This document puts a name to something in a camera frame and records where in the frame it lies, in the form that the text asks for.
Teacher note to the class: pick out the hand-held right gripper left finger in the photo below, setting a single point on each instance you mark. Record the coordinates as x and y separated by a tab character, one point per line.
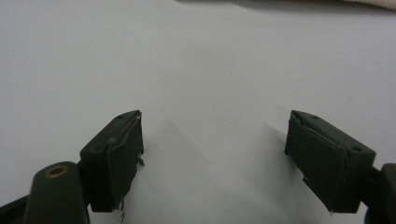
115	155

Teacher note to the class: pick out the cream-coloured object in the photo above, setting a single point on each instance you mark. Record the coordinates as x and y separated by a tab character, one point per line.
372	3

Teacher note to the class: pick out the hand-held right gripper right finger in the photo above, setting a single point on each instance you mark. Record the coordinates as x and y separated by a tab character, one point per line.
327	158

